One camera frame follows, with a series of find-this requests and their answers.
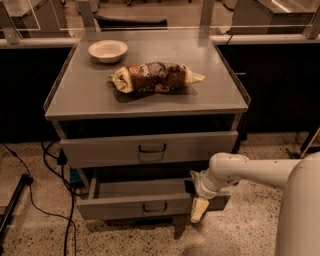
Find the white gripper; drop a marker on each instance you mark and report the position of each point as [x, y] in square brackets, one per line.
[202, 187]

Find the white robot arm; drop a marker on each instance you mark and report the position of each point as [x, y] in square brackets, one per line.
[298, 232]

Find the grey middle drawer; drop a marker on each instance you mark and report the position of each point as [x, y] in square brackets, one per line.
[146, 149]

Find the grey drawer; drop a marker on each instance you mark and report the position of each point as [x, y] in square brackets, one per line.
[146, 149]
[137, 199]

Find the grey bottom drawer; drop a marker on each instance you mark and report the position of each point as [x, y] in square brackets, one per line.
[137, 199]

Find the grey drawer cabinet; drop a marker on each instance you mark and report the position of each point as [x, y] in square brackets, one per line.
[84, 103]

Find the brown snack bag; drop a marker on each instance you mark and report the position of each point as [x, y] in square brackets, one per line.
[156, 77]

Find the black stand leg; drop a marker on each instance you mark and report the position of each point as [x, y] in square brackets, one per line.
[6, 216]

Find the white bowl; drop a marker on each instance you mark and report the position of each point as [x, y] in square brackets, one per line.
[108, 51]

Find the clear acrylic barrier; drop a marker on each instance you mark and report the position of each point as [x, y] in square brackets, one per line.
[57, 18]

